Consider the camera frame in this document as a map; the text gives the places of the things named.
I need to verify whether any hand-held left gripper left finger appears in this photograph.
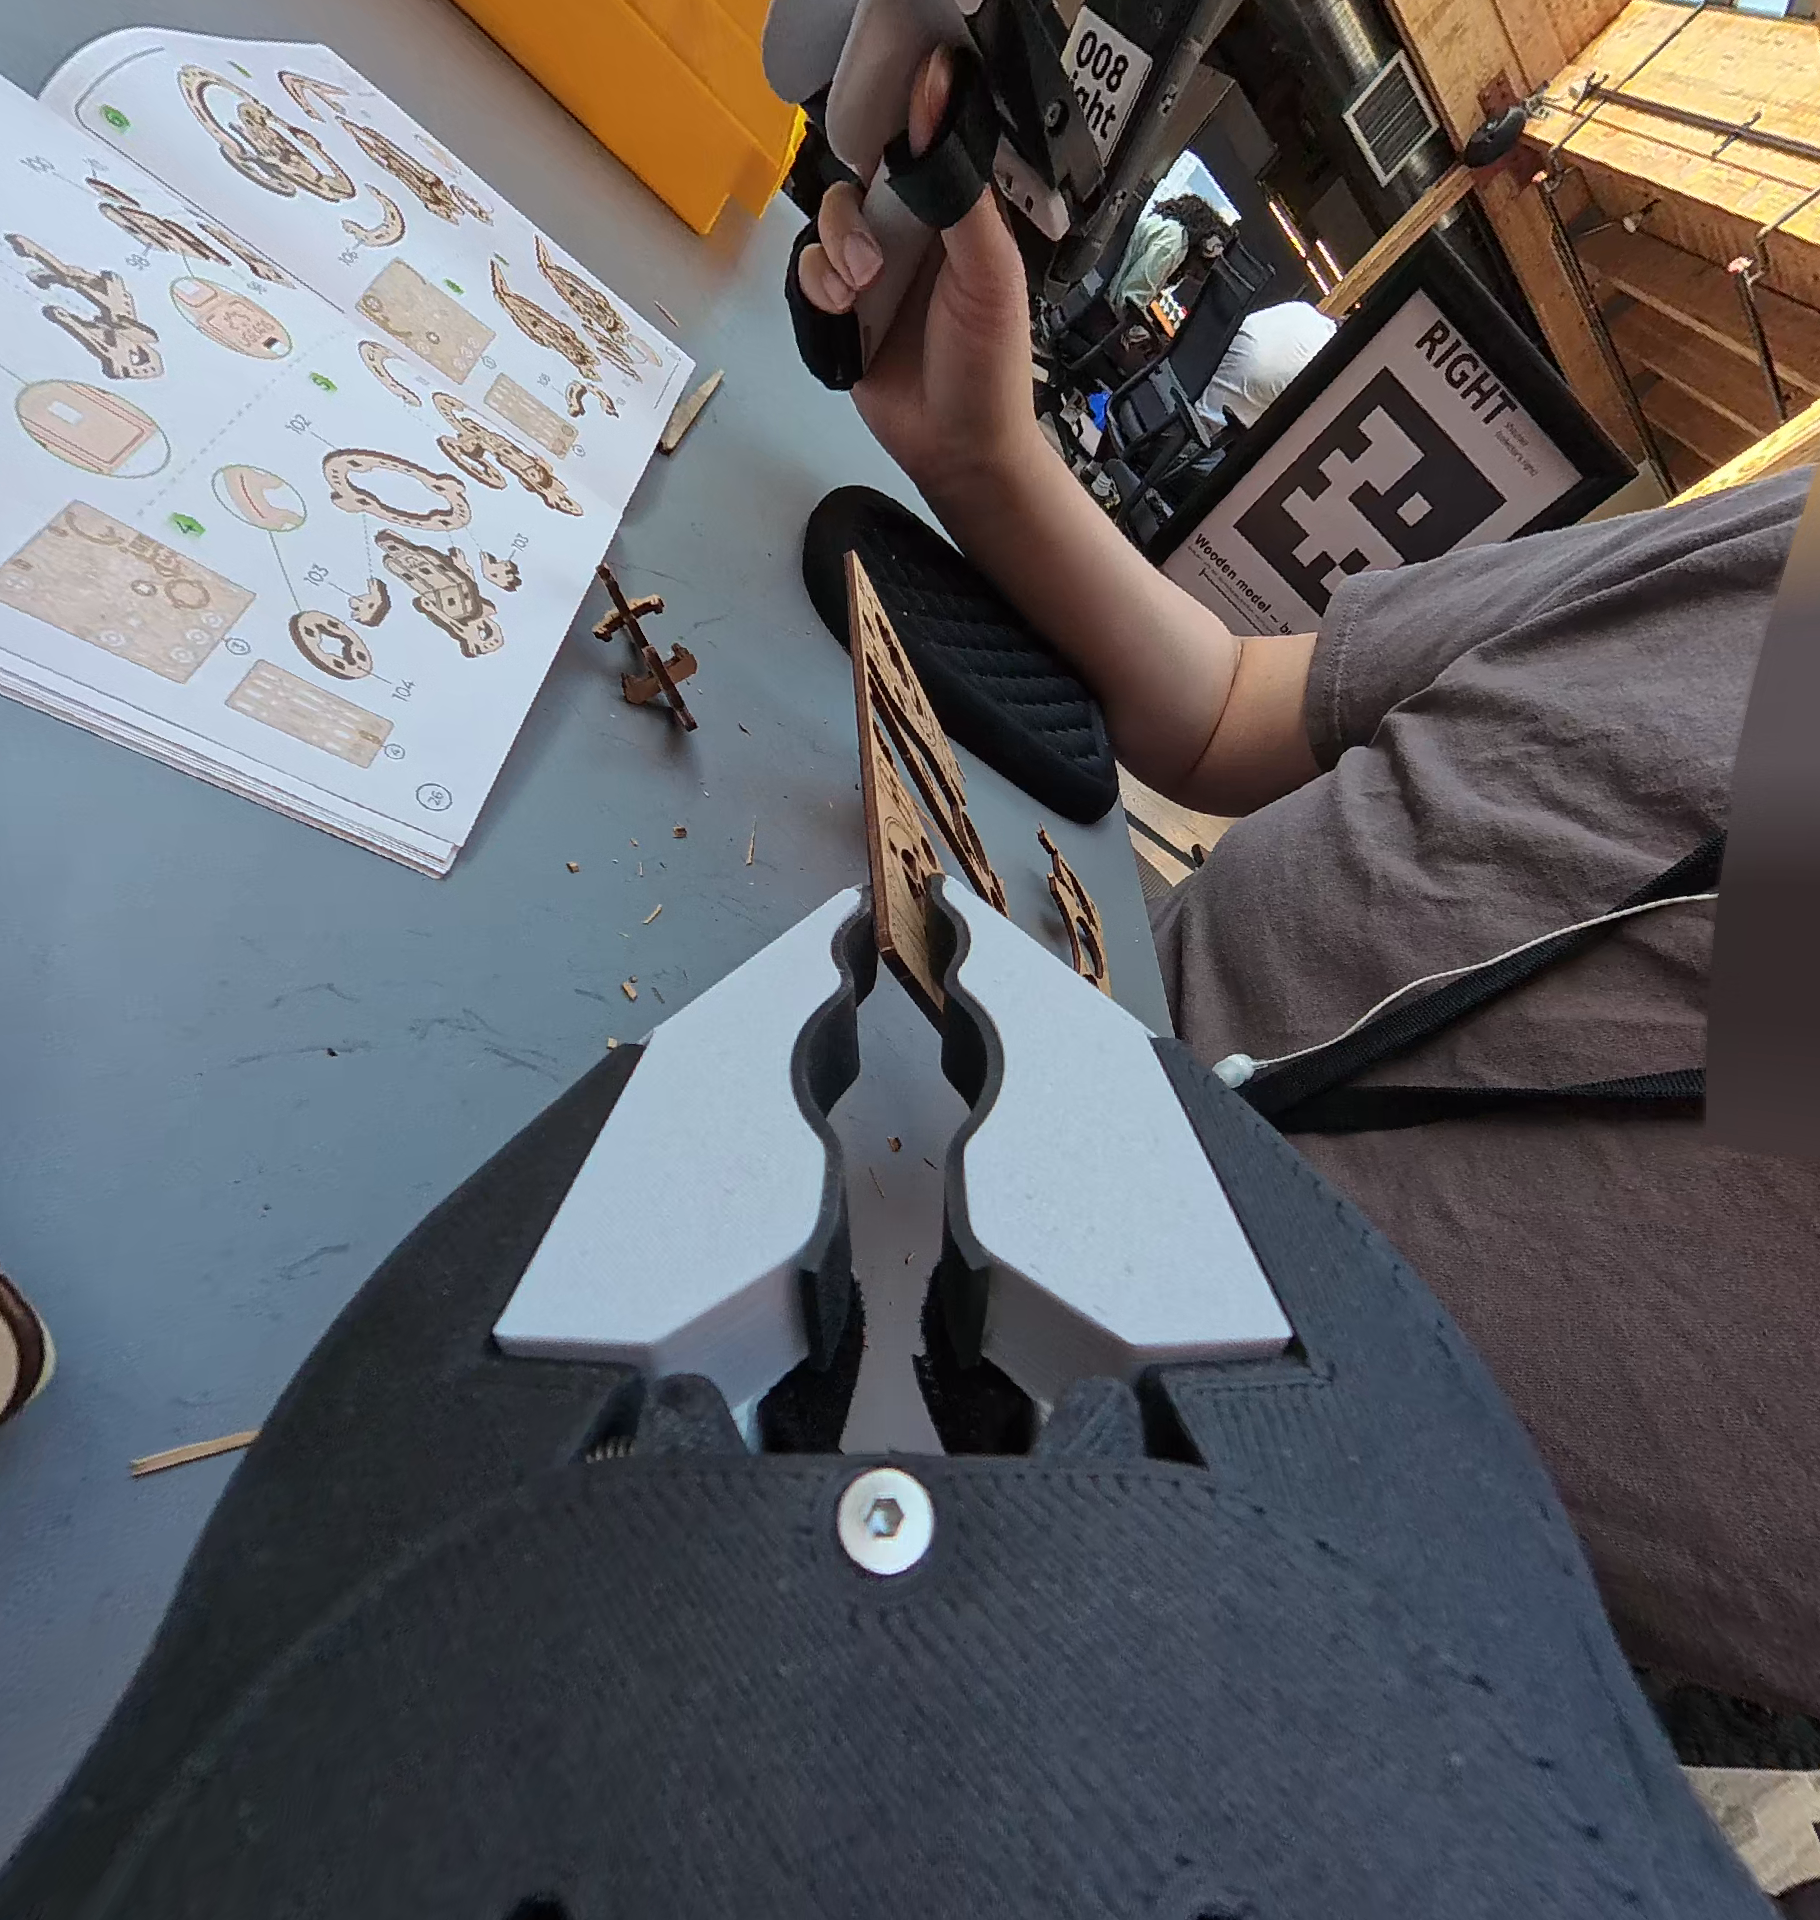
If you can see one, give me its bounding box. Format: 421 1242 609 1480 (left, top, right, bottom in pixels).
491 884 879 1449

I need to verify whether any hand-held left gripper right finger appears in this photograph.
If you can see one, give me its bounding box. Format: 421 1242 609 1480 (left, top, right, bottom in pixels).
924 876 1299 1433

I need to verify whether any laser-cut wooden parts sheet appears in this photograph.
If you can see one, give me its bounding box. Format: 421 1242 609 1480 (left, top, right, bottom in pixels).
845 551 1009 1014

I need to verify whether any curved wooden model part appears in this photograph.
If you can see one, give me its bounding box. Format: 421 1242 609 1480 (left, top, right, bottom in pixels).
1039 831 1113 996

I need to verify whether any person's right hand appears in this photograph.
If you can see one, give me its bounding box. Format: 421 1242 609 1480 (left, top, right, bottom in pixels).
798 48 1104 506

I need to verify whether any black office chair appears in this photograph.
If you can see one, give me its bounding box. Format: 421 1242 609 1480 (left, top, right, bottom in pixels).
1097 324 1246 550

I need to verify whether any framed black-white tag sign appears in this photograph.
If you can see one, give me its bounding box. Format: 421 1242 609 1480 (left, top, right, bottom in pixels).
1149 239 1640 639

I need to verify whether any person's grey shirt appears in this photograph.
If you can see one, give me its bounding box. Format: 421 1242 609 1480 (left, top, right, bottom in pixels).
1149 465 1820 1743

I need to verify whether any yellow plastic bin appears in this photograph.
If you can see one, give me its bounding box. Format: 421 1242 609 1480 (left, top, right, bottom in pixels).
454 0 807 238

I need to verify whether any black wrist rest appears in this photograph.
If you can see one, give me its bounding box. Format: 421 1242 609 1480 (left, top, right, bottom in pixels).
802 485 1123 828

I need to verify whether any wooden shelf rack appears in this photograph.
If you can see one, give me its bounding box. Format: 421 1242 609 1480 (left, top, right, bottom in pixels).
1375 0 1820 502

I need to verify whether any small wooden cross assembly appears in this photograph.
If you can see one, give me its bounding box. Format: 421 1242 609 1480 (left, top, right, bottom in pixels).
591 563 698 734

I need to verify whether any white instruction booklet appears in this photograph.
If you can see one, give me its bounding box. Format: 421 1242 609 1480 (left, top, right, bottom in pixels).
0 28 696 878

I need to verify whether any pale paper scrap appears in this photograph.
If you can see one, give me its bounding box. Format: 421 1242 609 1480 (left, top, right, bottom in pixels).
1691 1759 1820 1900

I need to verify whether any white cord with bead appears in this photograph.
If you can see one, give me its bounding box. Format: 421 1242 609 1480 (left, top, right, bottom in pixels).
1214 894 1722 1093

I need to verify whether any wall air vent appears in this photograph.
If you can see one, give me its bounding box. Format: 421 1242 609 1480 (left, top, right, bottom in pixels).
1343 52 1447 176

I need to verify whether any black lanyard strap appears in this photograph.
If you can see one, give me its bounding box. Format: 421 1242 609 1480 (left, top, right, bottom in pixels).
1239 833 1726 1136

